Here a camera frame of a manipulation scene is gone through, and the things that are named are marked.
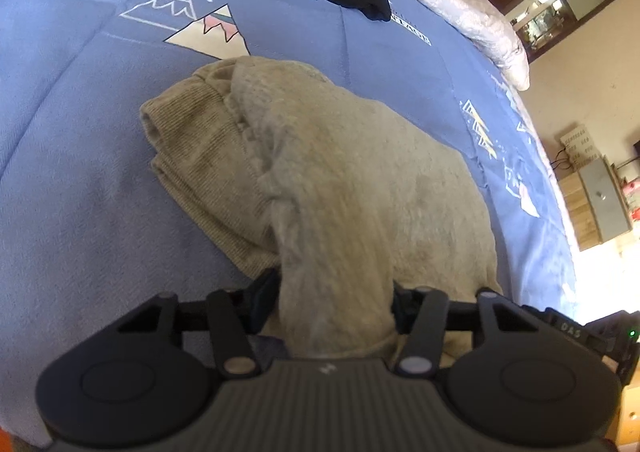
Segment grey metal cabinet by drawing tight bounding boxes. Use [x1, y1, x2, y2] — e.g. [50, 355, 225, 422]
[578, 157, 632, 243]

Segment blue printed bed sheet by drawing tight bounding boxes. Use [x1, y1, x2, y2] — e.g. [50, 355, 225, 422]
[1, 0, 576, 448]

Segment beige fleece pants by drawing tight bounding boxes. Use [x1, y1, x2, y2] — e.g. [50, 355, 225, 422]
[140, 56, 498, 359]

